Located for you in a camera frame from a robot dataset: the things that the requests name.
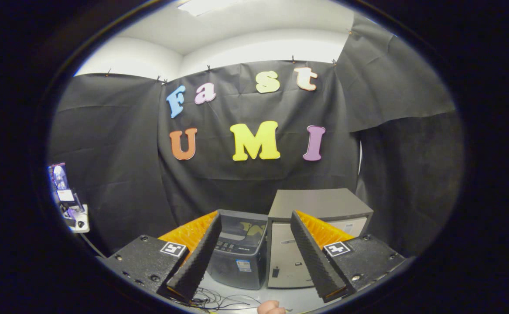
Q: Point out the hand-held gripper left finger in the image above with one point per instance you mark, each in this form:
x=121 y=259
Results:
x=197 y=261

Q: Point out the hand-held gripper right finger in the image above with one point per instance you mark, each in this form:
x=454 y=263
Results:
x=315 y=261

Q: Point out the dark grey washing machine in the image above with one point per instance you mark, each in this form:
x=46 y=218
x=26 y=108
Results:
x=223 y=272

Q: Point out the black backdrop cloth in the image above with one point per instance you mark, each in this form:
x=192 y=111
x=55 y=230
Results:
x=245 y=187

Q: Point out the white device stand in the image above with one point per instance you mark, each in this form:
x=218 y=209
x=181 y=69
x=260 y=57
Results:
x=82 y=218

